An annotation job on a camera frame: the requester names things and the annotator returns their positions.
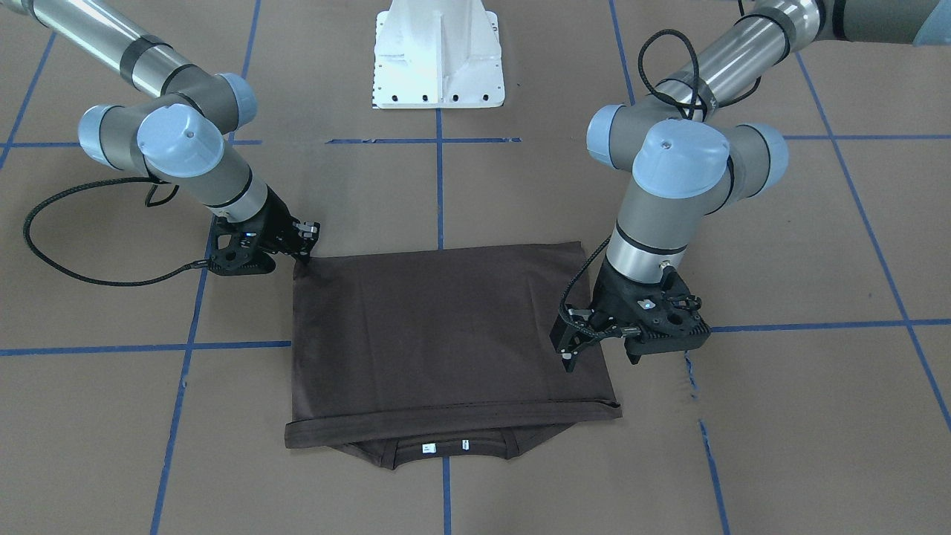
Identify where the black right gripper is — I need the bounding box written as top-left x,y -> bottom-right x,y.
216,189 -> 320,261

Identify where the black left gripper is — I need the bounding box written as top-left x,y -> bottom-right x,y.
550,262 -> 694,373

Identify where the dark brown t-shirt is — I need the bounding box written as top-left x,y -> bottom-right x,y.
283,241 -> 622,470

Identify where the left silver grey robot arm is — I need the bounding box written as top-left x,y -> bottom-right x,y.
551,1 -> 949,372

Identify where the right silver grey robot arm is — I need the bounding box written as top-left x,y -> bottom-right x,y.
3,1 -> 319,271

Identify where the brown paper table cover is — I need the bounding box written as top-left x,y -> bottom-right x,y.
1,1 -> 949,534

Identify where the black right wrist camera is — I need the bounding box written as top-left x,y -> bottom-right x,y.
207,218 -> 276,276

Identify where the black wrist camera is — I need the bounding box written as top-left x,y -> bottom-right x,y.
207,218 -> 276,276
624,294 -> 711,365

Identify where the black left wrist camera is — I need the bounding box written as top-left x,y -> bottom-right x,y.
624,294 -> 711,365

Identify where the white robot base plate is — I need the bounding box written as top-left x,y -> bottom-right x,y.
371,1 -> 506,109

